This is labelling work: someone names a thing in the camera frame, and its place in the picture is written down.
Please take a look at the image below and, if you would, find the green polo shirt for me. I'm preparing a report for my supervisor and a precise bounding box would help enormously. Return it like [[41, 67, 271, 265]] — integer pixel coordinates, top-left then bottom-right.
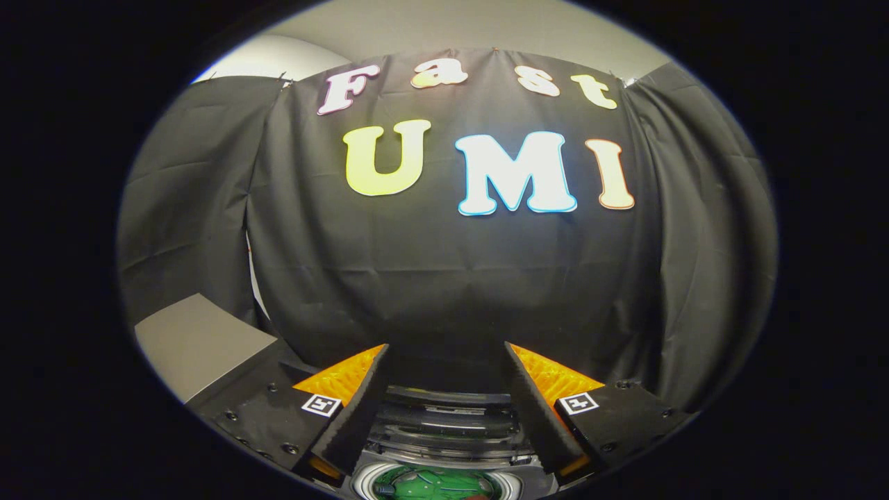
[[375, 467, 498, 500]]

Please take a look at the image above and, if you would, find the grey washing machine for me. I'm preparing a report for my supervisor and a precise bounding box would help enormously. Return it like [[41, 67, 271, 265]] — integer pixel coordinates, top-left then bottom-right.
[[339, 385, 560, 500]]

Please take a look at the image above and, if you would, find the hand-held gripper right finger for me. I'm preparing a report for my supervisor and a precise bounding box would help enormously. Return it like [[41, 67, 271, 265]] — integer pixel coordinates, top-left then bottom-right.
[[504, 341, 699, 481]]

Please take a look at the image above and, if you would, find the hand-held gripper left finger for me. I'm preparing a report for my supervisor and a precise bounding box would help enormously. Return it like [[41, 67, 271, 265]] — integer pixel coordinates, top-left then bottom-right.
[[198, 343, 391, 481]]

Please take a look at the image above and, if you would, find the black backdrop cloth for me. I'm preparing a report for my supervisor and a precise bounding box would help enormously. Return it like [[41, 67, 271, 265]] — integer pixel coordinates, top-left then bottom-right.
[[117, 47, 779, 412]]

